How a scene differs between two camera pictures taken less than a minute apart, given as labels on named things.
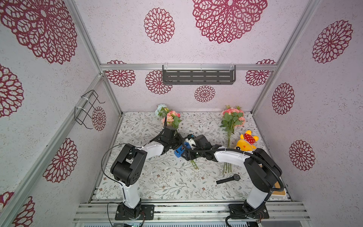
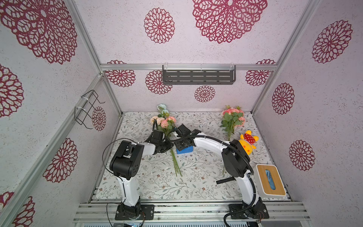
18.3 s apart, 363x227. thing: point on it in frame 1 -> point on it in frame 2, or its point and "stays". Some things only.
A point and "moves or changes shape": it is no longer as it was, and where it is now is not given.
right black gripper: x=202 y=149 -> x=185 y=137
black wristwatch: x=236 y=177 stays
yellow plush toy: x=246 y=142 stays
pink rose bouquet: x=231 y=117 stays
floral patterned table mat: x=169 y=177 stays
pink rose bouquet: x=171 y=119 moves or changes shape
